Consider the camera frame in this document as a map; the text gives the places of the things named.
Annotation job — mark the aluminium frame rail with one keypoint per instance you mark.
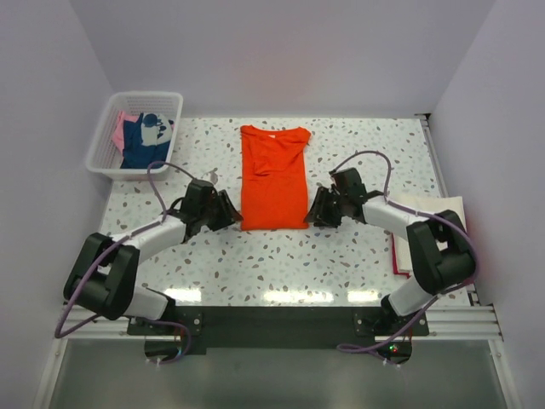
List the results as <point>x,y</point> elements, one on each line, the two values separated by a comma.
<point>443,323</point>

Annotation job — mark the pink t shirt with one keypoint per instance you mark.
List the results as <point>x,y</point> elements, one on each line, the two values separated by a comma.
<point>117,134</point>

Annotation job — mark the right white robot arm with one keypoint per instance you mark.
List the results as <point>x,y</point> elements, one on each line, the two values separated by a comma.
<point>441,256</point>

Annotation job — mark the navy blue printed t shirt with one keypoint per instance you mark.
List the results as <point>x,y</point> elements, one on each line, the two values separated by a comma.
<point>146,140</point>

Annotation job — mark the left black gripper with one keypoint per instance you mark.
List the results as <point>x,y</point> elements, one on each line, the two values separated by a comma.
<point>228,214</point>

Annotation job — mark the white plastic laundry basket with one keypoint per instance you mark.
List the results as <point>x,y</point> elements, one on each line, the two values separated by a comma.
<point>104,158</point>

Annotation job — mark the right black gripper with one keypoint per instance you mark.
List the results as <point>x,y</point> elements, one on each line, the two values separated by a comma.
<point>318,213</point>

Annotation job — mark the orange t shirt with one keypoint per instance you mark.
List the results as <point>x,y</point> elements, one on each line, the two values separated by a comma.
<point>274,191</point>

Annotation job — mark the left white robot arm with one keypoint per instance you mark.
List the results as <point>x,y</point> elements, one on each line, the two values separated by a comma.
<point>103,278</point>

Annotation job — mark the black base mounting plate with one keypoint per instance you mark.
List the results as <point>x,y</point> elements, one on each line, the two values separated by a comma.
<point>197,330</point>

